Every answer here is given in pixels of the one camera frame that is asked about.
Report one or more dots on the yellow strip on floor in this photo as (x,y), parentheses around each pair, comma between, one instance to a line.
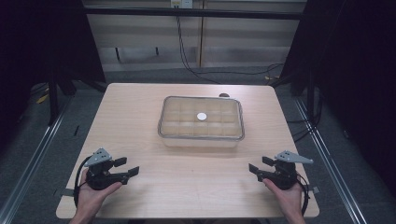
(42,99)

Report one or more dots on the dark curtain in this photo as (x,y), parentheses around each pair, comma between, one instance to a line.
(358,62)
(37,37)

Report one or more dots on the black metal stand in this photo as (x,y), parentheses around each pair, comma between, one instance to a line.
(53,99)

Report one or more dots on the person's right hand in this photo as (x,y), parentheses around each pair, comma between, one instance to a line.
(288,199)

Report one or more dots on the white wall power outlet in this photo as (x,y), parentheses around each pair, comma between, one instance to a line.
(182,3)

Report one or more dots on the black horizontal metal bar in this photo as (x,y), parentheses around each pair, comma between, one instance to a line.
(140,11)

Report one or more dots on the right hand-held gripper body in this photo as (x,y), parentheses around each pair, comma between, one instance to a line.
(285,177)

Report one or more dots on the small dark round object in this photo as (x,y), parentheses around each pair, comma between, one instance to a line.
(224,95)

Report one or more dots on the metal floor rail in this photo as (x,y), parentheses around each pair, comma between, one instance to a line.
(39,155)
(332,165)

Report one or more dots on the clear plastic lidded storage box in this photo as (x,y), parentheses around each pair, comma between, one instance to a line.
(180,124)

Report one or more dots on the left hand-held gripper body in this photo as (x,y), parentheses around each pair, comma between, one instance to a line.
(99,177)

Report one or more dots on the person's left hand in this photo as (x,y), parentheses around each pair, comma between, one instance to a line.
(90,199)

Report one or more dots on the white round disc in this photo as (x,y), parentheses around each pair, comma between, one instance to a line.
(201,116)

